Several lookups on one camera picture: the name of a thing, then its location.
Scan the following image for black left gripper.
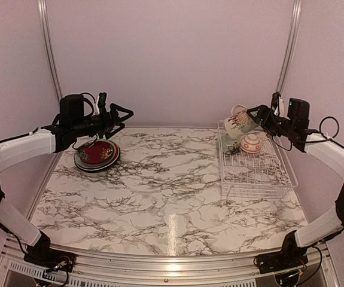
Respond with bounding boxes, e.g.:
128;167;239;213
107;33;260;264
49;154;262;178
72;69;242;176
72;103;133;139

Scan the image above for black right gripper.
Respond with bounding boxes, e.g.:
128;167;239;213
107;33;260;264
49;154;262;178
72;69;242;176
246;104;295;137

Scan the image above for dark red flower plate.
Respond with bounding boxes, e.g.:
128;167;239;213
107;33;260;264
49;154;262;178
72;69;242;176
77;141;115;165

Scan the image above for red green leaf plate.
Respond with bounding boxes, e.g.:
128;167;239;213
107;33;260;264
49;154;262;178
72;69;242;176
78;143;121;172

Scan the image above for pale green flower bowl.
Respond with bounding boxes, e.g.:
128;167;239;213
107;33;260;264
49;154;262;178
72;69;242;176
220;134;241;155

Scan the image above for pale green flower plate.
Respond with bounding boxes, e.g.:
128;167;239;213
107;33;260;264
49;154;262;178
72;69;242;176
74;142;119;170

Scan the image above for black rimmed cream plate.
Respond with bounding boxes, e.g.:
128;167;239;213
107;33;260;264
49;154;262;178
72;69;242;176
74;155;120;173

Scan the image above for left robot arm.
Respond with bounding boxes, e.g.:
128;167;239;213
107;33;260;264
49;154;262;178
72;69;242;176
0;92;134;266

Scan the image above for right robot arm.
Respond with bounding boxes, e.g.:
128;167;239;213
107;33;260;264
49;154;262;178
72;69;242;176
247;98;344;268

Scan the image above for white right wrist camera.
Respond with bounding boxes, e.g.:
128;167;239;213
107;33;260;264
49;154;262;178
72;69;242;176
270;91;284;116

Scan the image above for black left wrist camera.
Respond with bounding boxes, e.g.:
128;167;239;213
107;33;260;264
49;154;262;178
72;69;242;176
95;92;107;115

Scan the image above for aluminium right corner post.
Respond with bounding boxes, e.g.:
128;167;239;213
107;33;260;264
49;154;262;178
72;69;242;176
276;0;303;94

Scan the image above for aluminium corner post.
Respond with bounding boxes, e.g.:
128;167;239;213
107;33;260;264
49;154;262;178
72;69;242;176
37;0;63;102
276;0;303;94

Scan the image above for white wire dish rack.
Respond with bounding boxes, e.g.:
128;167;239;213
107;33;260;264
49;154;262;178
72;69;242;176
217;121;298;199

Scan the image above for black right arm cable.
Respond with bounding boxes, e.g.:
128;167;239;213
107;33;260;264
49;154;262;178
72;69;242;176
306;116;340;140

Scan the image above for aluminium left corner post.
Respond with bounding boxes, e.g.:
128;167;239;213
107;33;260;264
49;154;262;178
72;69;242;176
37;0;63;102

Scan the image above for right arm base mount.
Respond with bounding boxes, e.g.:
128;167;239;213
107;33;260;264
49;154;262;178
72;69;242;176
253;231;308;274

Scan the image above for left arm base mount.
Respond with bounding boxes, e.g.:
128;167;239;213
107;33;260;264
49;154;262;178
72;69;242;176
24;234;76;272

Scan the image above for aluminium front frame rail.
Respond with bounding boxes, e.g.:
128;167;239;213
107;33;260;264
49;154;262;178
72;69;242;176
0;236;342;287

